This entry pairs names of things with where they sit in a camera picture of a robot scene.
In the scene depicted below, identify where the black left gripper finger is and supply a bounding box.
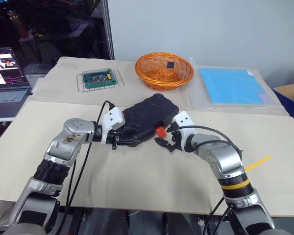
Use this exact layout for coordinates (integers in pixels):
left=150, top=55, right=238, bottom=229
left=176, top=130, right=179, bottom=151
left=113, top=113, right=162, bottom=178
left=123, top=139, right=144, bottom=147

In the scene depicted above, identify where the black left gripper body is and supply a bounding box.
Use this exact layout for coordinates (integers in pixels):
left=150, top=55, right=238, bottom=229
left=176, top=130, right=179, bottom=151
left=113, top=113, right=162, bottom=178
left=105, top=129, right=125, bottom=150

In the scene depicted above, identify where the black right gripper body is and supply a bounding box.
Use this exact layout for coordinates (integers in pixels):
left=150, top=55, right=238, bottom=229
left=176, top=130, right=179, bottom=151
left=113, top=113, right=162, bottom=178
left=168, top=129, right=186, bottom=153

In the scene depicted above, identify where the black plastic tool case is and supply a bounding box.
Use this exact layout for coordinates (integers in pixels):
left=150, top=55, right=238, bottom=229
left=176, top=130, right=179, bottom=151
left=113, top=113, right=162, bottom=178
left=117, top=93, right=180, bottom=148

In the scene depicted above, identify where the blue sheet in plastic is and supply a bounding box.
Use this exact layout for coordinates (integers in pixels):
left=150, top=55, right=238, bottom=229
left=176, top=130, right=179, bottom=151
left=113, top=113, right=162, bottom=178
left=189, top=57, right=289, bottom=111

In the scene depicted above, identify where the large beige paper cover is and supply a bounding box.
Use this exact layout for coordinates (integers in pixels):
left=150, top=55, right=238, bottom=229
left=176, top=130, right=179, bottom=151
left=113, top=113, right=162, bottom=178
left=0, top=100, right=294, bottom=217

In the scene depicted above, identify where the green screwdriver bit box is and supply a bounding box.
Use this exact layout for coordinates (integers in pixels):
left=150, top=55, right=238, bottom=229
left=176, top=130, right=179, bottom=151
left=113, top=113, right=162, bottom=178
left=82, top=68, right=118, bottom=89

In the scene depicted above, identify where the blue sheet pad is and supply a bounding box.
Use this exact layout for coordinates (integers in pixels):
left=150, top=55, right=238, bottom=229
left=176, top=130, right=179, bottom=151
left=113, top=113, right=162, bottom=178
left=197, top=68, right=272, bottom=105

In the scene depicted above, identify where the creased beige paper cover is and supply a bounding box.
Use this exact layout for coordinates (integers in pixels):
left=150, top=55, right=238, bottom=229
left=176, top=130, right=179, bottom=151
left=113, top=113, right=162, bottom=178
left=28, top=56, right=290, bottom=116

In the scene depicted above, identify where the dark rounded shape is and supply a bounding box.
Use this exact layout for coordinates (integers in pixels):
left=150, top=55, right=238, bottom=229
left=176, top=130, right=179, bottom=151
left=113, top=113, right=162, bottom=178
left=161, top=212, right=195, bottom=235
left=107, top=210, right=132, bottom=235

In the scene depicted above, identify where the yellow tape strip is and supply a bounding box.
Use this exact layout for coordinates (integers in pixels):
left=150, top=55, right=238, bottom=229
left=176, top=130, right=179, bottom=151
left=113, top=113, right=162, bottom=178
left=245, top=155, right=272, bottom=172

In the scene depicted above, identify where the blue cardboard box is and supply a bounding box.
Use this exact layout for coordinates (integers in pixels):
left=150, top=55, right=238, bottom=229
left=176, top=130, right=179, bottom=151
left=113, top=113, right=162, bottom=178
left=271, top=82, right=294, bottom=121

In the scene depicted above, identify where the grey laptop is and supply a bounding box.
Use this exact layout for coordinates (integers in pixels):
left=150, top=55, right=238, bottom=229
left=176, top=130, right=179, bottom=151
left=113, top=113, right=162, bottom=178
left=0, top=47, right=32, bottom=119

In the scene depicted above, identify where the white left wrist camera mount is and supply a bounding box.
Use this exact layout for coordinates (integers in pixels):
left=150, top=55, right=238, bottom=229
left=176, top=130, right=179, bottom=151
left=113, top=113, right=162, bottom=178
left=99, top=107, right=126, bottom=146

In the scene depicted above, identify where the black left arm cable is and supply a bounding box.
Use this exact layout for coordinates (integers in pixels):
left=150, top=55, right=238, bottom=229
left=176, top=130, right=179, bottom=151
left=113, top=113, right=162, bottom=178
left=49, top=100, right=115, bottom=235

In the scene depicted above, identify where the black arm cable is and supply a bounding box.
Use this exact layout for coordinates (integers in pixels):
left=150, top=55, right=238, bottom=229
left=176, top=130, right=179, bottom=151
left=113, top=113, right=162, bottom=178
left=170, top=125, right=244, bottom=235
left=49, top=100, right=115, bottom=235

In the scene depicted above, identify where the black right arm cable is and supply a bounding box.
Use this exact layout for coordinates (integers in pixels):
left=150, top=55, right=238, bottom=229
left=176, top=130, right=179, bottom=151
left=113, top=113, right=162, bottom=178
left=170, top=125, right=244, bottom=235

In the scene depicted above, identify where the orange wire basket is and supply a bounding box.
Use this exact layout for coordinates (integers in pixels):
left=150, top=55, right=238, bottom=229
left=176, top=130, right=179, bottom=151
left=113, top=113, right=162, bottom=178
left=134, top=51, right=195, bottom=92

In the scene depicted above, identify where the aluminium profile post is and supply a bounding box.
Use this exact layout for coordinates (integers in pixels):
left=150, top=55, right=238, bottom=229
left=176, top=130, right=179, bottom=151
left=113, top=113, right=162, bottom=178
left=101, top=0, right=116, bottom=60

